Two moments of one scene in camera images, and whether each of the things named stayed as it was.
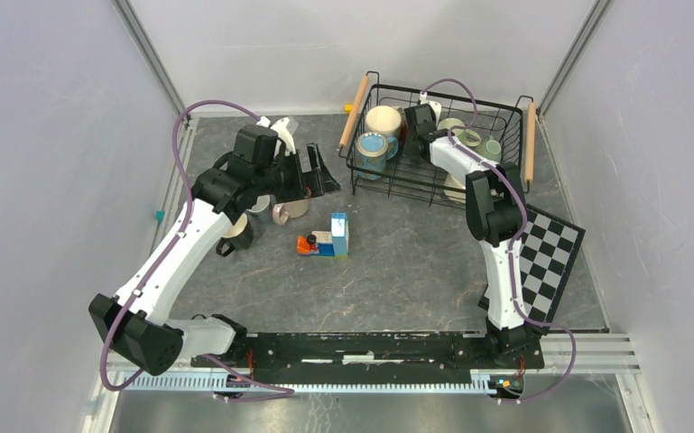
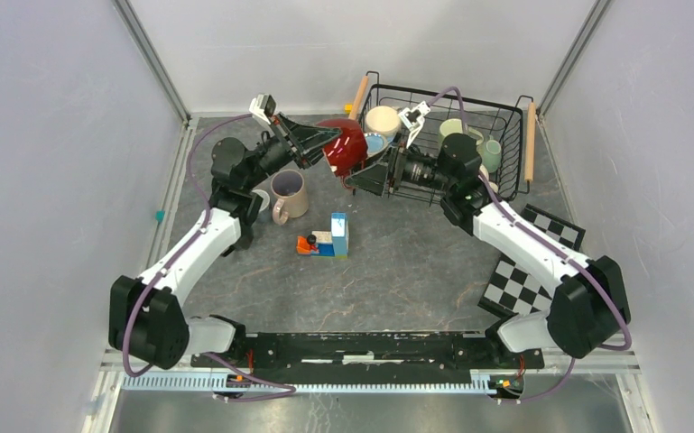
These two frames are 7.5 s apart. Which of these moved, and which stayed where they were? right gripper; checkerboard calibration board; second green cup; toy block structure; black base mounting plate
Moved: right gripper
Stayed: black base mounting plate; checkerboard calibration board; second green cup; toy block structure
